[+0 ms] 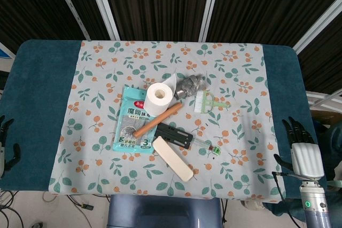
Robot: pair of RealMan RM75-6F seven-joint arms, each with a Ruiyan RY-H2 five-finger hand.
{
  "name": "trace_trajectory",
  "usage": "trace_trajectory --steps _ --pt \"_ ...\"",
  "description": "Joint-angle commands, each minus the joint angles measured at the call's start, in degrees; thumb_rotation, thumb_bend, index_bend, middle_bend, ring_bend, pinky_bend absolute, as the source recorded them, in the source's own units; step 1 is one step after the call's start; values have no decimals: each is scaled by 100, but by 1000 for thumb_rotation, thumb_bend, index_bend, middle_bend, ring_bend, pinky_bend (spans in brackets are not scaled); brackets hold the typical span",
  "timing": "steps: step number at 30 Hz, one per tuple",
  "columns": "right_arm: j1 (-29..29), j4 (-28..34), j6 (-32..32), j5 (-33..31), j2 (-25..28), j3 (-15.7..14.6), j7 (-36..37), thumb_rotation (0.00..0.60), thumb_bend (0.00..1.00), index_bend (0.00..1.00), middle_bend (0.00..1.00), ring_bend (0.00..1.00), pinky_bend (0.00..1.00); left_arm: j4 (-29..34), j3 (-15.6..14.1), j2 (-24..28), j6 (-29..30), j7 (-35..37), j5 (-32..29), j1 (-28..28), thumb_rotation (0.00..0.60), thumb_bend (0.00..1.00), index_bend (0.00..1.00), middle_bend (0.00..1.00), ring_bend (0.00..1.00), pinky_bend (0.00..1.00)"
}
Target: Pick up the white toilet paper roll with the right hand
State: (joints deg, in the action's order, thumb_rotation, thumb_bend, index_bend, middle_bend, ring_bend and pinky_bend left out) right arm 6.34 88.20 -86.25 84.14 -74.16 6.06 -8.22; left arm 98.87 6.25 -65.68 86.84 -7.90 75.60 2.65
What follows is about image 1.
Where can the white aluminium frame bar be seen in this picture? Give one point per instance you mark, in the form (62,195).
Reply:
(211,3)
(70,3)
(318,25)
(102,3)

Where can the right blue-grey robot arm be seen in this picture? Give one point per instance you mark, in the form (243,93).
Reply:
(315,204)

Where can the teal fabric table cover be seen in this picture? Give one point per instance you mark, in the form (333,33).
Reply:
(40,92)

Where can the wooden rolling pin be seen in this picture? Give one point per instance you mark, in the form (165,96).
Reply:
(157,119)

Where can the grey tape-wrapped bundle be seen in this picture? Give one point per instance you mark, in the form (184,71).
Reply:
(190,85)

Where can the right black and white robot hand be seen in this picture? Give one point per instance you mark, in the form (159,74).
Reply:
(306,158)

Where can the green brush with white bristles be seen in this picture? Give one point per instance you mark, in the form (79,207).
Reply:
(205,102)

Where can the white toilet paper roll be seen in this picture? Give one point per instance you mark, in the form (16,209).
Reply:
(157,102)

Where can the floral print tablecloth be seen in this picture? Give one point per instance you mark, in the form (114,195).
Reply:
(107,67)

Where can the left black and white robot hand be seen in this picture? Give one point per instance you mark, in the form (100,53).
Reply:
(2,156)

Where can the chopsticks in clear green wrapper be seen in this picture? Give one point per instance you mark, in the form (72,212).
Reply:
(204,145)

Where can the cream oblong cutlery case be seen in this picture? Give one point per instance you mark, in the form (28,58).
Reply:
(172,158)

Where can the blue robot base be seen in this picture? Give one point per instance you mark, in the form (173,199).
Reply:
(163,212)

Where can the teal scouring cloth package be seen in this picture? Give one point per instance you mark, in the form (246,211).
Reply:
(128,121)

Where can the black slotted metal plate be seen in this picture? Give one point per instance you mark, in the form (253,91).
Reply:
(173,135)

